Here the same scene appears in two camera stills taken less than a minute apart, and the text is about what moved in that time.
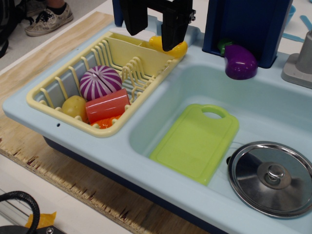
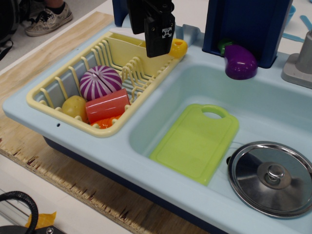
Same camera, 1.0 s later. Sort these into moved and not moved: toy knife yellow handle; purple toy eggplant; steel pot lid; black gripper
Moved: black gripper
Not moved: purple toy eggplant; steel pot lid; toy knife yellow handle
